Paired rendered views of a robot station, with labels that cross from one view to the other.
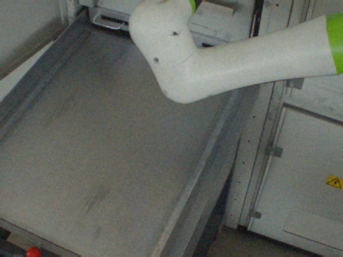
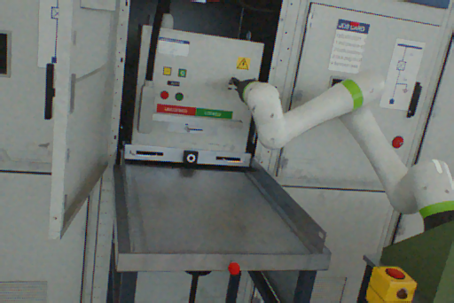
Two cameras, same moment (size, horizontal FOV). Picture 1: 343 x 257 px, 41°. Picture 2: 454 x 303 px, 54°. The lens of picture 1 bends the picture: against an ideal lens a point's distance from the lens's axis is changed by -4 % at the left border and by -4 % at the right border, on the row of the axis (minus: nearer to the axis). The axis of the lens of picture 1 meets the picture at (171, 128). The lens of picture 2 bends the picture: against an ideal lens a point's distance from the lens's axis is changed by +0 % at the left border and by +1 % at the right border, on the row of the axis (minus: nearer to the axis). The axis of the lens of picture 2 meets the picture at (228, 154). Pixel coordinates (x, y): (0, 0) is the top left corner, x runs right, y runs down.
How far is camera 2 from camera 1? 1.15 m
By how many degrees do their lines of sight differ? 46
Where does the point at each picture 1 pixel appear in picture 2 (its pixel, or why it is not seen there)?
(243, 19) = (244, 132)
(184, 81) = (284, 128)
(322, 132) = (301, 198)
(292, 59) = (333, 104)
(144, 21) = (267, 90)
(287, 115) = not seen: hidden behind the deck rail
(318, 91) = (298, 166)
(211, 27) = (222, 143)
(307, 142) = not seen: hidden behind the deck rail
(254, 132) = not seen: hidden behind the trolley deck
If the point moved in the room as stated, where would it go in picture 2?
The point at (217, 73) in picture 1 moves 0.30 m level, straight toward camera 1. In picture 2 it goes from (300, 120) to (364, 147)
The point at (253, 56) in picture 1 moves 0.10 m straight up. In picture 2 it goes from (314, 108) to (320, 79)
